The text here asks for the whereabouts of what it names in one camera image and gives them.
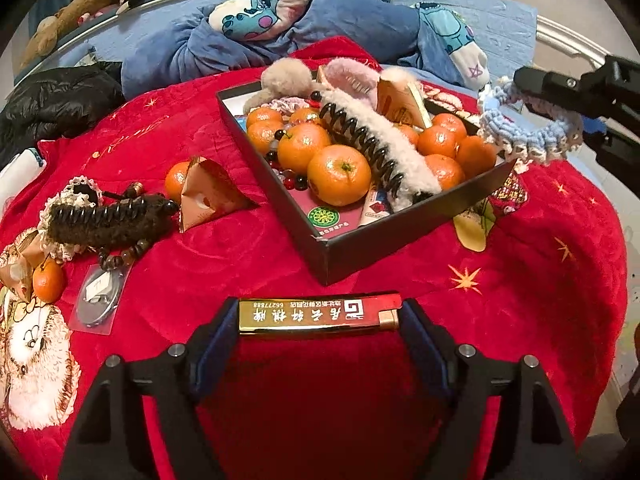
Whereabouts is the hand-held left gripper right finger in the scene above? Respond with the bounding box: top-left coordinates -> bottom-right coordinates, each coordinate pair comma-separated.
400,298 -> 586,480

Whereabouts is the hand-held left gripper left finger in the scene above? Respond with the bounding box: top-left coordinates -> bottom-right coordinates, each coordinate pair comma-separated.
60,297 -> 241,480

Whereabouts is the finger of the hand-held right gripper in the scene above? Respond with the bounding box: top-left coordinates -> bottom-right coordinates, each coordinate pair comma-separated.
513,55 -> 640,133
582,119 -> 640,186

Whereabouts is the blue crochet scrunchie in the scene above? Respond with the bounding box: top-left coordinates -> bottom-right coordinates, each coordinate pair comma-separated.
476,77 -> 585,175

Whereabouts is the gold lighter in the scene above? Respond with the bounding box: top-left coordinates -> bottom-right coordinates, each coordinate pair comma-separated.
237,294 -> 403,336

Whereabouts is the dark cardboard box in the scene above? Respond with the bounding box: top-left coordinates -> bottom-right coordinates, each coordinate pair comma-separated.
216,67 -> 519,286

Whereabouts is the gold striped triangular packet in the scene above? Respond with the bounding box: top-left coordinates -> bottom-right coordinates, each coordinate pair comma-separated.
376,74 -> 433,130

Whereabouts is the white fuzzy hair claw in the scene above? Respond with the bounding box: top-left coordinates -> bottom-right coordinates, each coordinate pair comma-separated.
317,87 -> 443,211

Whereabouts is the grey fluffy hair claw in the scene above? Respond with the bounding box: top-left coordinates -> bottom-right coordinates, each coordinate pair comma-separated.
242,57 -> 313,116

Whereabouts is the red printed blanket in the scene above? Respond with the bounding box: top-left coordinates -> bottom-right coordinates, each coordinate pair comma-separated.
0,35 -> 628,480

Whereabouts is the clear plastic bag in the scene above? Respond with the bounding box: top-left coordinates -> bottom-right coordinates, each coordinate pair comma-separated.
67,262 -> 133,333

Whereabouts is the kraft triangular packet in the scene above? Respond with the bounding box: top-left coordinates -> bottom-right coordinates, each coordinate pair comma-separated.
178,156 -> 261,233

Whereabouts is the brown fuzzy hair claw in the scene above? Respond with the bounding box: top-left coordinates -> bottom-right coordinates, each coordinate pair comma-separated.
46,192 -> 180,251

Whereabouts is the pink fluffy hair claw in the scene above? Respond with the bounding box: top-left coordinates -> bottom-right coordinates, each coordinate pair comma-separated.
320,57 -> 381,111

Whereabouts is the kraft snack packet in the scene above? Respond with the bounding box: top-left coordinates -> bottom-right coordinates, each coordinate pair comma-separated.
0,232 -> 48,303

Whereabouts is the blue duvet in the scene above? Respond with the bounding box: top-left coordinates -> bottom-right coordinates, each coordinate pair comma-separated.
120,0 -> 488,101

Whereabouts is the white lace scrunchie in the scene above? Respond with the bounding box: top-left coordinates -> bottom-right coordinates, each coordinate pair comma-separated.
37,176 -> 103,261

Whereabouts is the white printed pillow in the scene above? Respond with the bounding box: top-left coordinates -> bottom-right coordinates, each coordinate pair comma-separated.
0,147 -> 48,216

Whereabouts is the black puffer jacket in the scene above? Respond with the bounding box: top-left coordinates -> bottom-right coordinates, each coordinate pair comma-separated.
0,61 -> 126,153

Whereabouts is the blue cartoon printed cushion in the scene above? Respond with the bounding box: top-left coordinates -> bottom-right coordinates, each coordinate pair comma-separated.
207,0 -> 396,43

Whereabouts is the brown plush toy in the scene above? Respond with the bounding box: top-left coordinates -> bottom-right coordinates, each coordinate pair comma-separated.
20,0 -> 161,68

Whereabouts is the wooden bead bracelet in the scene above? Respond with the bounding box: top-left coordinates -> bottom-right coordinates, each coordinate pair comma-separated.
97,237 -> 153,271

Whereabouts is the colourful bead bracelet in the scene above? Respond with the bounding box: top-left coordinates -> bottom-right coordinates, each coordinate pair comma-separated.
265,87 -> 326,192

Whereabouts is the silver curved bed rail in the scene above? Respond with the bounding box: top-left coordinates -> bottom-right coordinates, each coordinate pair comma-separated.
12,0 -> 201,86

